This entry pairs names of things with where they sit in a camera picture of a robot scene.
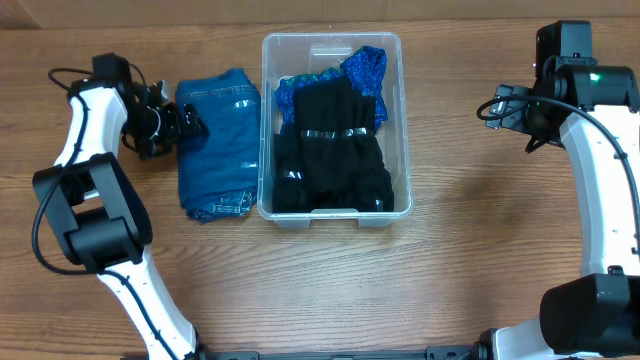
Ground blue jeans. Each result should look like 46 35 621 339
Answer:
176 68 261 223

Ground black garment with tape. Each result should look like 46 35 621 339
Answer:
294 76 384 194

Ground blue sparkly garment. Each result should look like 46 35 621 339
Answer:
275 46 388 130

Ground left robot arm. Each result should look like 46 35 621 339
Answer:
31 53 210 359

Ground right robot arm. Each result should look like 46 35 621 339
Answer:
468 20 639 359

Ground clear plastic storage bin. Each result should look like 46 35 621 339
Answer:
257 32 413 228

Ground cardboard backdrop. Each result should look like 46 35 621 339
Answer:
1 0 639 29

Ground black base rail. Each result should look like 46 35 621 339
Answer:
199 345 472 360

